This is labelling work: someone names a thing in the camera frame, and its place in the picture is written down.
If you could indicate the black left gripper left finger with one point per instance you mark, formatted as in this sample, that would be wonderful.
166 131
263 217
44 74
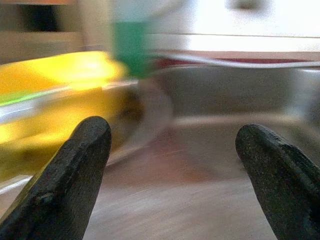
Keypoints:
62 187

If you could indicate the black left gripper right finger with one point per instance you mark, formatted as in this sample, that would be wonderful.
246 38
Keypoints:
282 187

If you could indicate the yellow plastic bowl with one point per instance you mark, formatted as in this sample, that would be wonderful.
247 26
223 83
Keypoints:
50 125

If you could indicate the steel sink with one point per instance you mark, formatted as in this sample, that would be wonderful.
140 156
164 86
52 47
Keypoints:
237 87

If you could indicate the steel plate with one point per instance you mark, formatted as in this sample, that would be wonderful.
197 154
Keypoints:
156 112

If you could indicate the green dish soap bottle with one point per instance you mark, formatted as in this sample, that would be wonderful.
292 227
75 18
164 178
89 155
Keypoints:
130 47

